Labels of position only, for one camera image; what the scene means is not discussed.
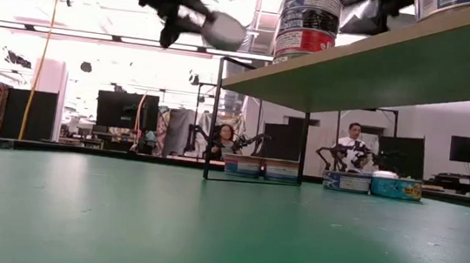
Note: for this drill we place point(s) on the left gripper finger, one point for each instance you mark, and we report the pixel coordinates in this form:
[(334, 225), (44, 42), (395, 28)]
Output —
[(195, 13), (171, 30)]

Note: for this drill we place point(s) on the teal label seafood can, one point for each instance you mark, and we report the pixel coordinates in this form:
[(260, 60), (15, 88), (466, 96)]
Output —
[(395, 188)]

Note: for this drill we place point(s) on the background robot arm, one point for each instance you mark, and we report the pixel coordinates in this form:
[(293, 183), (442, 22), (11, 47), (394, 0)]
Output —
[(251, 141), (340, 153), (194, 134)]

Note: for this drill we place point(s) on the grey draped cloth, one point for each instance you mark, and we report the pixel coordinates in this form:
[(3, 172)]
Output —
[(180, 123)]

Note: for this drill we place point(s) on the person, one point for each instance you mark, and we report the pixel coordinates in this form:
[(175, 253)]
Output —
[(224, 141), (352, 139)]

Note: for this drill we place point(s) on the black partition panel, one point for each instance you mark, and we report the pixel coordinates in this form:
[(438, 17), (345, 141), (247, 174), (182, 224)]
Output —
[(415, 146), (279, 142)]

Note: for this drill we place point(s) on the black board panel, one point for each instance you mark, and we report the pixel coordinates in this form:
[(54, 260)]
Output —
[(26, 116)]

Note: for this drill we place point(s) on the small white round object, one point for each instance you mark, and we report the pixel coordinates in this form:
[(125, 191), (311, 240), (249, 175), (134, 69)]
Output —
[(384, 174)]

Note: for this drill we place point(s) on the black background table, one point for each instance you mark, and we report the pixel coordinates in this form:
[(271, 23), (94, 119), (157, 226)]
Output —
[(453, 177)]

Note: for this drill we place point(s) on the green table mat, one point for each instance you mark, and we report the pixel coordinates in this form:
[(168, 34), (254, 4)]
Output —
[(292, 251)]

